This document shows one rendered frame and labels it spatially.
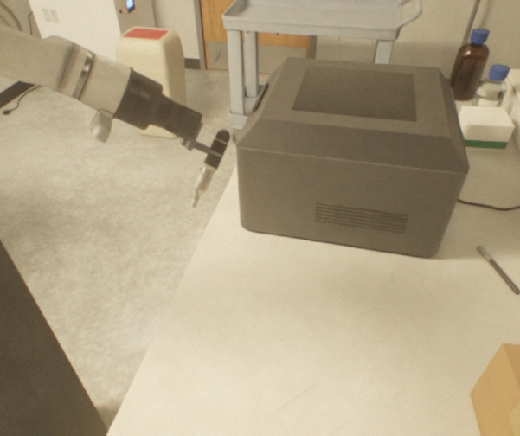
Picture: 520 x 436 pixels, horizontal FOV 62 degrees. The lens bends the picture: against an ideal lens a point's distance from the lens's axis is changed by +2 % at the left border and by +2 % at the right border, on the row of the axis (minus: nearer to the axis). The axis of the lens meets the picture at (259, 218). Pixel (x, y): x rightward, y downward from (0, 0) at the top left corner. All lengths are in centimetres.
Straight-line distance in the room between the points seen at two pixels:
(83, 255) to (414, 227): 183
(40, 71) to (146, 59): 236
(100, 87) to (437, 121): 65
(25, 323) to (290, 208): 66
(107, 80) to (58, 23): 336
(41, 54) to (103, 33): 317
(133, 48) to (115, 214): 107
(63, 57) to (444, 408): 80
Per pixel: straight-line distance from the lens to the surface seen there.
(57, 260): 248
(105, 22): 377
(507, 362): 77
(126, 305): 215
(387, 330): 92
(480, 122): 148
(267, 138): 92
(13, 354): 119
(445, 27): 395
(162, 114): 66
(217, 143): 72
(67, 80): 65
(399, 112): 99
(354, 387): 85
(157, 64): 298
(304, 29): 264
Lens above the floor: 164
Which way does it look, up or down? 42 degrees down
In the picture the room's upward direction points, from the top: 1 degrees counter-clockwise
